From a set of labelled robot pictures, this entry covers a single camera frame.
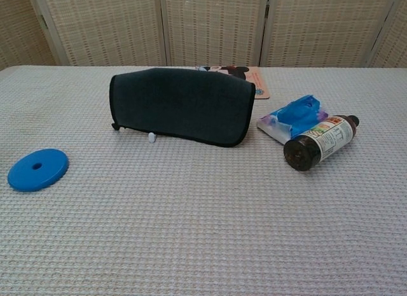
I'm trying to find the white woven tablecloth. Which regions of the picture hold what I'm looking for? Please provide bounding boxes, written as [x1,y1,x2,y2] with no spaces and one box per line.
[0,64,407,296]

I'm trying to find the bamboo folding screen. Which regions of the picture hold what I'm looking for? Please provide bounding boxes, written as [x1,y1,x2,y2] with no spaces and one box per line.
[0,0,407,71]

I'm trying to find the blue tissue pack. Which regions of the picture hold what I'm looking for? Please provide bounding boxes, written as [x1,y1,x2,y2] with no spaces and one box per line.
[256,95,329,146]

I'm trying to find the cartoon girl mouse pad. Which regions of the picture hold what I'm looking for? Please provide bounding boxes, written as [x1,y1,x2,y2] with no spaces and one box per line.
[194,64,271,100]

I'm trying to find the yellow and grey towel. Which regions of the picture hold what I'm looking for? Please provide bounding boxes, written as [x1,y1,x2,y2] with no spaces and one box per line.
[109,66,257,148]

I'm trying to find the blue plastic disc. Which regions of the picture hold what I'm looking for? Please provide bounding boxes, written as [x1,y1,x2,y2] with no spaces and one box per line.
[7,148,71,193]

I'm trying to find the brown labelled bottle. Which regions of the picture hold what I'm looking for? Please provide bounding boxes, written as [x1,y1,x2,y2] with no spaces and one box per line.
[283,115,361,173]

